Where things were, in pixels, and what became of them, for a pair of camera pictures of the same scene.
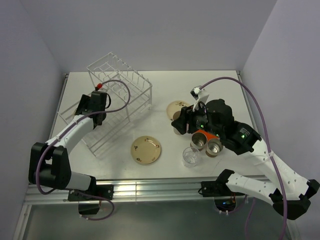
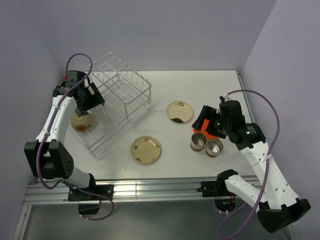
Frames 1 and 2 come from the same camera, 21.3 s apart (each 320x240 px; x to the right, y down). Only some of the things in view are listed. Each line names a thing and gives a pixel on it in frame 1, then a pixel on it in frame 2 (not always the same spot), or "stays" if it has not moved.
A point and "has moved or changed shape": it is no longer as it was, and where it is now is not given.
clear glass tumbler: [191, 156] has moved or changed shape
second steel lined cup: [214, 146] stays
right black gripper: [187, 115] to [210, 113]
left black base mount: [106, 191] stays
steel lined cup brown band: [198, 140] stays
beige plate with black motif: [176, 106] stays
